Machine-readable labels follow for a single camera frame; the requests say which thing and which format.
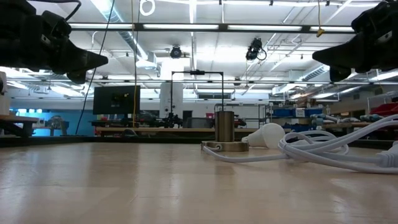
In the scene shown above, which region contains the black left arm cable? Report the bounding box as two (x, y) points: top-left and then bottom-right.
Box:
(27, 0), (83, 22)

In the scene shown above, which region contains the silver ventilation duct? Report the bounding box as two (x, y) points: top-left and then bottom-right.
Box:
(90, 0), (158, 68)

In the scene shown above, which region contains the white cable ring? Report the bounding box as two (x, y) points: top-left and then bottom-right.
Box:
(139, 0), (156, 17)

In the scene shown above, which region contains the long wooden workbench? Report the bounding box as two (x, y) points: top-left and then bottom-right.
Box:
(95, 126), (259, 138)

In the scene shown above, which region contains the hanging cord with yellow plug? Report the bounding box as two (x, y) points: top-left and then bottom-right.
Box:
(316, 0), (326, 39)

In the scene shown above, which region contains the white lightbulb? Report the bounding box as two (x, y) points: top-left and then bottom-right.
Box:
(241, 122), (287, 150)

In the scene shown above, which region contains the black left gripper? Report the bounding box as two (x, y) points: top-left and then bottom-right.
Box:
(0, 0), (109, 85)

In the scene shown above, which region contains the wooden workbench with tools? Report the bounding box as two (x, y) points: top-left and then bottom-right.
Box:
(322, 121), (398, 140)

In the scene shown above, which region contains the wooden table with black legs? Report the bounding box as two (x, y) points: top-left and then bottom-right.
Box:
(0, 114), (40, 138)

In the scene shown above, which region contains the white power cord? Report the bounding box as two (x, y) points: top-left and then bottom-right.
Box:
(203, 114), (398, 175)

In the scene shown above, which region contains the brass lamp base with socket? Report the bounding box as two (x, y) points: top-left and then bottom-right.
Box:
(201, 110), (250, 153)

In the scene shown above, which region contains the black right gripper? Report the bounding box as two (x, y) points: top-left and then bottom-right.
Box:
(312, 0), (398, 83)

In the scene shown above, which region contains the red storage bin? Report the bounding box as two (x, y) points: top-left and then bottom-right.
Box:
(369, 102), (398, 118)

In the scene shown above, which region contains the black computer monitor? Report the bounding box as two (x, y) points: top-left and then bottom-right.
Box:
(92, 85), (142, 116)

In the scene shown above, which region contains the round black ceiling camera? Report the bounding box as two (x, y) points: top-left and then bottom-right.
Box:
(170, 45), (183, 60)

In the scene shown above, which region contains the blue storage bin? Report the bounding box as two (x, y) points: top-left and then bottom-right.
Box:
(305, 108), (325, 118)
(273, 108), (296, 118)

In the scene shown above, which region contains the hanging yellow cable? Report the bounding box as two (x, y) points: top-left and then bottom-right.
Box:
(130, 0), (140, 128)

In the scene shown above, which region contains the black ceiling camera with cable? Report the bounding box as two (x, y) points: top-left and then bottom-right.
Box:
(245, 37), (268, 62)

